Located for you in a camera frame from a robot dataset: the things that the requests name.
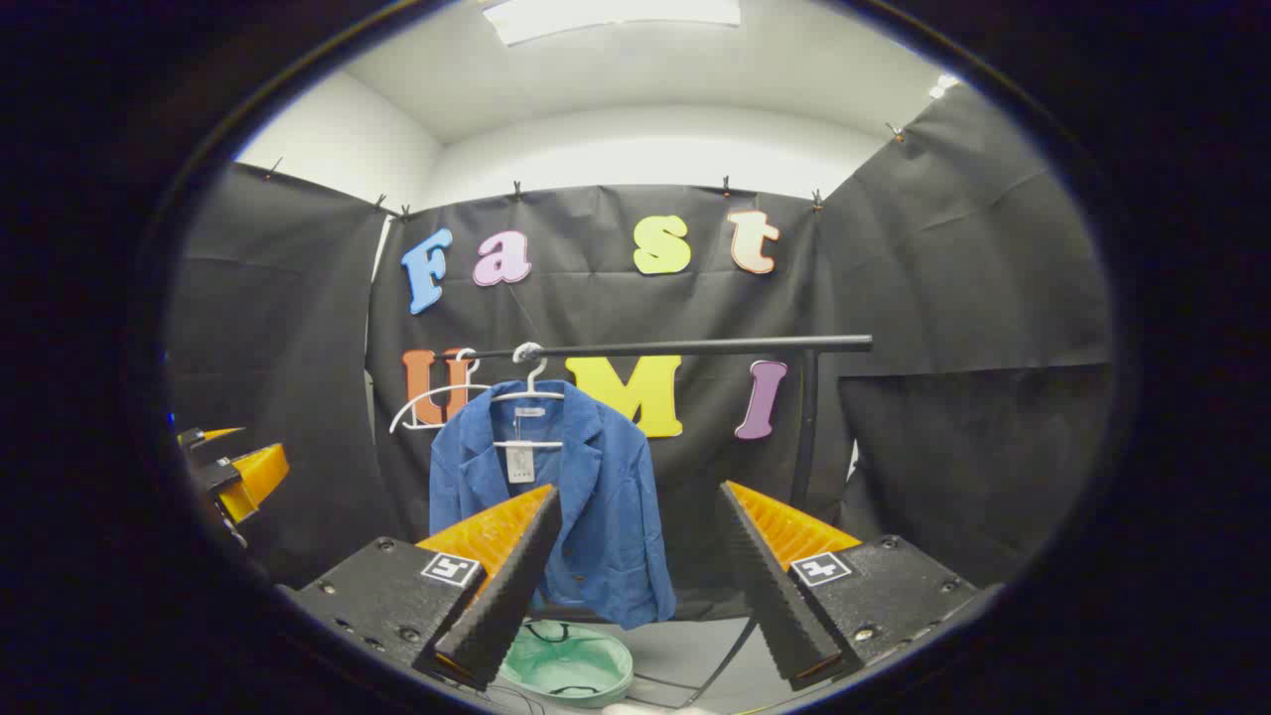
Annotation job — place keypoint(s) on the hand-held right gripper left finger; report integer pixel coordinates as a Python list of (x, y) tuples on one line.
[(516, 586)]

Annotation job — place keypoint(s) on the blue jacket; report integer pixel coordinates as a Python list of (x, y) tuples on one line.
[(616, 497)]

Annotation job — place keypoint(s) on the large ceiling light panel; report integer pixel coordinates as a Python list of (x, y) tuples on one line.
[(611, 15)]

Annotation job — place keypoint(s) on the black clothes rack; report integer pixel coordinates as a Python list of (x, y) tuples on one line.
[(695, 347)]

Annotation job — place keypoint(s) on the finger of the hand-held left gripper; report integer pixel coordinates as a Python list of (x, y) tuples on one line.
[(213, 437), (260, 475)]

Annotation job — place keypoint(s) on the green laundry hamper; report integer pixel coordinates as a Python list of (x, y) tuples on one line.
[(566, 667)]

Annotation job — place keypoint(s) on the black backdrop cloth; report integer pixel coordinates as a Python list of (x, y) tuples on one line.
[(298, 348)]

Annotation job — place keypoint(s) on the white hanger with hook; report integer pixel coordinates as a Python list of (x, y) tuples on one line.
[(536, 375)]

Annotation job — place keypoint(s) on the white plain hanger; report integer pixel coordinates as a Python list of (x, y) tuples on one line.
[(422, 404)]

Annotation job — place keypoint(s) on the small ceiling light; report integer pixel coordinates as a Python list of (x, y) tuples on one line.
[(945, 85)]

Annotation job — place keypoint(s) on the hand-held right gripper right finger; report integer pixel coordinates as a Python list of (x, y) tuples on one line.
[(770, 586)]

